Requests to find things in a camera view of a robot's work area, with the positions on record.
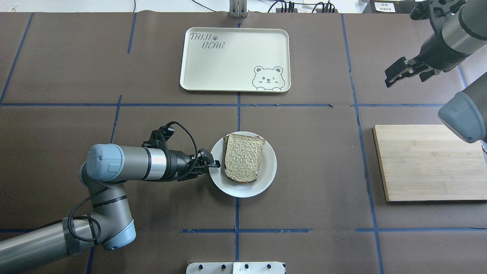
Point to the aluminium frame post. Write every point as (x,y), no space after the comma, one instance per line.
(238,8)

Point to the cream bear tray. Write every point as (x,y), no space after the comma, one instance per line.
(236,60)

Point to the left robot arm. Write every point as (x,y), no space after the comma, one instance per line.
(111,223)

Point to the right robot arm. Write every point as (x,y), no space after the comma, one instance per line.
(459,31)

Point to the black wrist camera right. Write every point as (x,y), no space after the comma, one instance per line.
(436,9)

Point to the bread slice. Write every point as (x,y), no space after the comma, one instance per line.
(242,157)

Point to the wooden cutting board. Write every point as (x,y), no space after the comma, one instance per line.
(429,163)

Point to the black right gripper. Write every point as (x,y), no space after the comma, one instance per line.
(438,54)

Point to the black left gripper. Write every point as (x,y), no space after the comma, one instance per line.
(177,164)

